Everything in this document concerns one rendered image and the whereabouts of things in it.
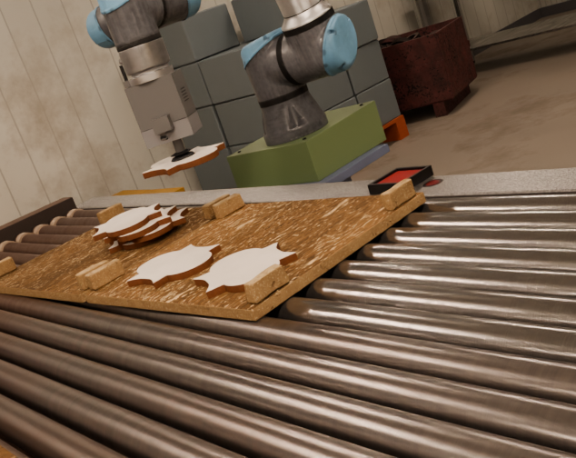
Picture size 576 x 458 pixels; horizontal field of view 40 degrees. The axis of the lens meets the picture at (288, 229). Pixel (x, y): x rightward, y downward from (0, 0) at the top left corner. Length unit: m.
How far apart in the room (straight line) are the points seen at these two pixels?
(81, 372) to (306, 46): 0.90
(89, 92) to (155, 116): 4.28
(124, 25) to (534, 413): 0.91
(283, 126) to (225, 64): 3.41
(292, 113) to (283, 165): 0.12
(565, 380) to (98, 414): 0.47
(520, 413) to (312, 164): 1.14
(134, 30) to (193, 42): 4.07
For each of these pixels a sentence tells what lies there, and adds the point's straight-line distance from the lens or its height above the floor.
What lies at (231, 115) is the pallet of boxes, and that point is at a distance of 5.25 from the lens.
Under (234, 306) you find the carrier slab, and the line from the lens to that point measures 0.93.
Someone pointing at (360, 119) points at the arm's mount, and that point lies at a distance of 1.81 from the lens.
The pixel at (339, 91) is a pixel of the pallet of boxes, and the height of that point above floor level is 0.55.
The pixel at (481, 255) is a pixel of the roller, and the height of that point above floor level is 0.92.
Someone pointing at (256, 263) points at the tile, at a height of 0.95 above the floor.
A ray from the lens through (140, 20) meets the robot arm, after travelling 1.29.
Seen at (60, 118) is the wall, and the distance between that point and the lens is 5.44.
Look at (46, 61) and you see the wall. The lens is 5.47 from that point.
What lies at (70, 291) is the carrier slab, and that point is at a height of 0.94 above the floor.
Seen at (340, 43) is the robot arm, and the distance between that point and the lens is 1.65.
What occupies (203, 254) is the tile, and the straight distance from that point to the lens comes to 1.15.
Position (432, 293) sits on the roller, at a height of 0.92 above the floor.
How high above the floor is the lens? 1.25
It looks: 15 degrees down
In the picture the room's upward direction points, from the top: 20 degrees counter-clockwise
